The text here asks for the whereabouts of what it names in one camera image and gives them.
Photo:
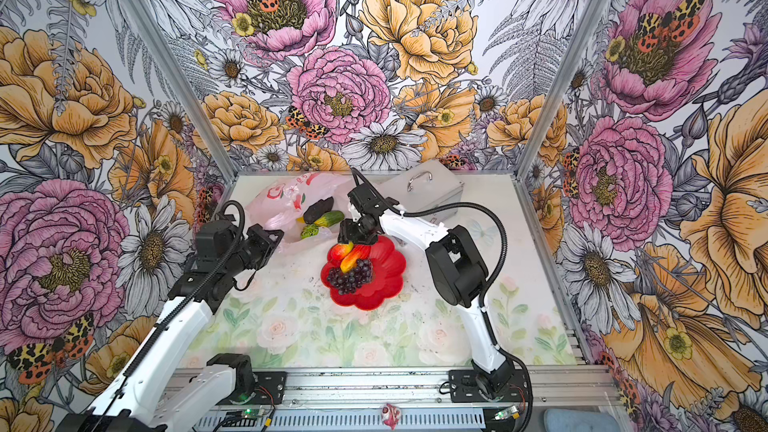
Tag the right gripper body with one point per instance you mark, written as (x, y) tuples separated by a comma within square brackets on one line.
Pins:
[(358, 232)]

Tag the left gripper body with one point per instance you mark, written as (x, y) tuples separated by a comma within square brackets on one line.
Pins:
[(253, 252)]

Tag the green orange papaya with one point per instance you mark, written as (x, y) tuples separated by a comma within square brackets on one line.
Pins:
[(329, 219)]

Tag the pink plastic bag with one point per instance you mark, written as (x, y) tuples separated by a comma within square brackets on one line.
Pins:
[(281, 203)]

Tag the dark grape bunch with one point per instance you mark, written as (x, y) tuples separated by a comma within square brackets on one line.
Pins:
[(351, 281)]

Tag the green apple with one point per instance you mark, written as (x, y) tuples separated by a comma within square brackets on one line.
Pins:
[(310, 230)]

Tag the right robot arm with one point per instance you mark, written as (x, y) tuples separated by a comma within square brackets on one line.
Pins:
[(459, 272)]

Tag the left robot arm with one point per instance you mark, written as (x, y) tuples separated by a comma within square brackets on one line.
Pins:
[(135, 400)]

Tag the silver metal case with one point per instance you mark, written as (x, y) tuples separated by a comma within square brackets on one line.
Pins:
[(423, 187)]

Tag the red flower-shaped plate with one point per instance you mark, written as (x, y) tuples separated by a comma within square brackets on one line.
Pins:
[(389, 266)]

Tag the green circuit board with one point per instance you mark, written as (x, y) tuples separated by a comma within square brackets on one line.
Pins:
[(246, 418)]

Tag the small pink red object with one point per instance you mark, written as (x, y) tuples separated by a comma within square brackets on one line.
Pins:
[(390, 416)]

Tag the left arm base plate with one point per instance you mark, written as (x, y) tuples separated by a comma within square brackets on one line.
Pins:
[(264, 388)]

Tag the white perforated cable duct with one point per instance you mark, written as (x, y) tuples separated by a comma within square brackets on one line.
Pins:
[(411, 419)]

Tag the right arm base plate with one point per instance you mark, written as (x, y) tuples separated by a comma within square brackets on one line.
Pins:
[(473, 386)]

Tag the aluminium front rail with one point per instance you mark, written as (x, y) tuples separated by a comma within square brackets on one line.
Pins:
[(427, 387)]

